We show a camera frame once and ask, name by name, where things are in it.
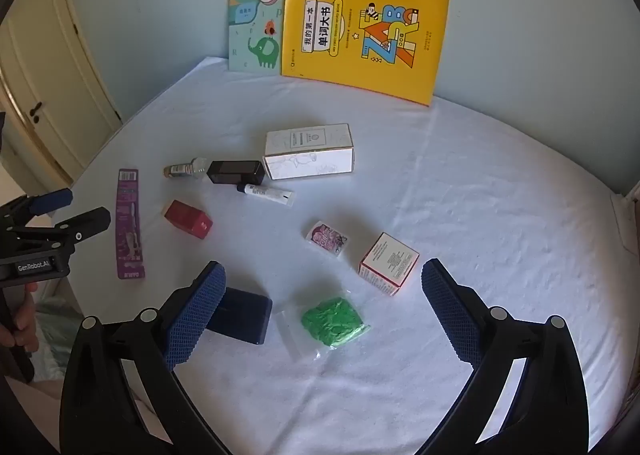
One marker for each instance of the teal elephant book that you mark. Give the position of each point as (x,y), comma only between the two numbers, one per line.
(250,30)

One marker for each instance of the white tablecloth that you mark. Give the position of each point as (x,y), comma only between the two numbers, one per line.
(450,185)

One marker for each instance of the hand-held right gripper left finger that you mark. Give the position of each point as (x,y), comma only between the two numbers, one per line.
(197,320)

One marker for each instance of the white tube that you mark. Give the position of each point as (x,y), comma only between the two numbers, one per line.
(267,194)

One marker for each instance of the pink printed packet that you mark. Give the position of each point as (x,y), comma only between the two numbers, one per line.
(327,237)

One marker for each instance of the cream door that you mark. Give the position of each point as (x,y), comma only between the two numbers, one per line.
(50,85)

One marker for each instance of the yellow book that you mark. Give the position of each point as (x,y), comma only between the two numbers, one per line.
(340,60)

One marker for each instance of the person's left hand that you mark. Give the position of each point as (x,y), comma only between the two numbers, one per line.
(24,320)

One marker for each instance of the white box with red edges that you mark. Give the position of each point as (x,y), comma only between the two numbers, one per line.
(390,262)

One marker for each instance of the grey green quilt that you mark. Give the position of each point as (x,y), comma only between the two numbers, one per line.
(55,330)

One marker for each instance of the purple toothbrush package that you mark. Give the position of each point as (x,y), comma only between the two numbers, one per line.
(129,225)

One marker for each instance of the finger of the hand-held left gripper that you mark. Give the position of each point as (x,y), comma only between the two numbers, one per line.
(85,225)
(50,200)

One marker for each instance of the black box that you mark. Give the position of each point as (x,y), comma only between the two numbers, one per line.
(235,172)

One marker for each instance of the clear bag of green pieces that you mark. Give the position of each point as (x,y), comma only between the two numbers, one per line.
(332,320)

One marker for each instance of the small clear bottle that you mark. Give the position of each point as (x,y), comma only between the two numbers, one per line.
(187,168)

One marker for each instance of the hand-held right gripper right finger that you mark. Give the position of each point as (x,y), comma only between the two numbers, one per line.
(450,310)

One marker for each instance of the long white box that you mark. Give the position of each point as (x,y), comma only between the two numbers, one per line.
(305,155)

